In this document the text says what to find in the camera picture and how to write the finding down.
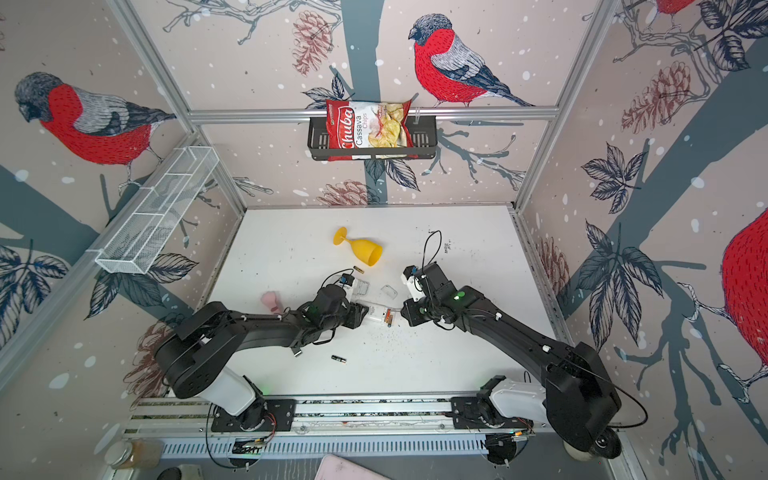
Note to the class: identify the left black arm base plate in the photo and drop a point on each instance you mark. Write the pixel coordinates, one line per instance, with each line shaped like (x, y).
(265, 415)

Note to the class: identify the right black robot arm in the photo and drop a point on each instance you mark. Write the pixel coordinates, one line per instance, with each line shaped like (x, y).
(578, 401)

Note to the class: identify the white black round jar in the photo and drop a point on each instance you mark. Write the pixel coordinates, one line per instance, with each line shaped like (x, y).
(607, 446)

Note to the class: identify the grey white remote control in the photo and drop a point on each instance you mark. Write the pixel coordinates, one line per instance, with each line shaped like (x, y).
(360, 288)

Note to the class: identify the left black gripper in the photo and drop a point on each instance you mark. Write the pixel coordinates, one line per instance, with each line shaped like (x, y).
(356, 315)

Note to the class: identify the white wire mesh shelf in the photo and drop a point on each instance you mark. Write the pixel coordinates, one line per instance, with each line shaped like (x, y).
(142, 236)

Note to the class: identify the pink flat object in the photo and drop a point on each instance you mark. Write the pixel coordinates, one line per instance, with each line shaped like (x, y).
(336, 468)

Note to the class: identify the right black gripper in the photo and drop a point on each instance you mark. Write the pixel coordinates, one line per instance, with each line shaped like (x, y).
(410, 315)

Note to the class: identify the black wall basket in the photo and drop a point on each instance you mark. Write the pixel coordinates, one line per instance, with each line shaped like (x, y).
(415, 138)

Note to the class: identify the white battery cover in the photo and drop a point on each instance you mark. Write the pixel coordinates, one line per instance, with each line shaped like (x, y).
(389, 291)

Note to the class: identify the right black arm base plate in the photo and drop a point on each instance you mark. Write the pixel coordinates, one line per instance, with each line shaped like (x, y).
(473, 413)

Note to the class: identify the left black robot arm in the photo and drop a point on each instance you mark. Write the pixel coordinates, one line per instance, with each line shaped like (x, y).
(194, 358)

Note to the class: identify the glass jar amber content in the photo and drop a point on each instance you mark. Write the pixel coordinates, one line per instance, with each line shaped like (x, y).
(139, 454)

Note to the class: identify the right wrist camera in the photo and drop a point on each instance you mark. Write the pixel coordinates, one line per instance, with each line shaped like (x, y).
(410, 280)

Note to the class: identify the red cassava chips bag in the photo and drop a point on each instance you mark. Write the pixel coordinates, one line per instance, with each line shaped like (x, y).
(363, 125)

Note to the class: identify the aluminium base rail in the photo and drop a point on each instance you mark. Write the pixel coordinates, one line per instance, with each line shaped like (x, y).
(305, 427)

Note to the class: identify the yellow plastic goblet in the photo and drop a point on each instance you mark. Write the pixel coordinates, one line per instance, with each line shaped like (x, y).
(365, 250)

